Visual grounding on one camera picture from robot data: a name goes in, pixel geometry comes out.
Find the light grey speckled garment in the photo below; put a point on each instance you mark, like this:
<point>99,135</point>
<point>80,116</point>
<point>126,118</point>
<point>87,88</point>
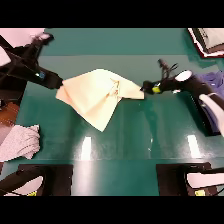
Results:
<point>18,143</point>

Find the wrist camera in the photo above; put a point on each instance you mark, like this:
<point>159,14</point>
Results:
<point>42,38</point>
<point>164,68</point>

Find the purple garment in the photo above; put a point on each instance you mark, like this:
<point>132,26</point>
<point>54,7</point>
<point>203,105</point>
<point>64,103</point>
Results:
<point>213,80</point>

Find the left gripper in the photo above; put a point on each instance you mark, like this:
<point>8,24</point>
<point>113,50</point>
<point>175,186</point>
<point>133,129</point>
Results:
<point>50,79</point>

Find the cream T-shirt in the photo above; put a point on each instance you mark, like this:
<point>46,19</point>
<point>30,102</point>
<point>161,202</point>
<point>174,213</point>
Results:
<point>96,96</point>

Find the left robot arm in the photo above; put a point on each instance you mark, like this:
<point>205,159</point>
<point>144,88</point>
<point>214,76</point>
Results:
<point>20,68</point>

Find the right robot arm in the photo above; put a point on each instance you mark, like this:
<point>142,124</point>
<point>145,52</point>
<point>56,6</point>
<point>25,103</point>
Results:
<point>196,85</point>

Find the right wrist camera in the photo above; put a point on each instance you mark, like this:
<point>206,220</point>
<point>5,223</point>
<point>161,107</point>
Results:
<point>164,68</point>

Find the pale pink garment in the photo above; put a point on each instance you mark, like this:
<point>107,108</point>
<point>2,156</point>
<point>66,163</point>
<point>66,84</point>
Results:
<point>16,36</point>

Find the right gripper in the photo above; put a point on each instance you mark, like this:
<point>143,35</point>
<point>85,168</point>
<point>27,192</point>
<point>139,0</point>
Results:
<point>151,88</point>

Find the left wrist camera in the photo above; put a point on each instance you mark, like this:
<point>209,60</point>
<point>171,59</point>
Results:
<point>42,38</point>

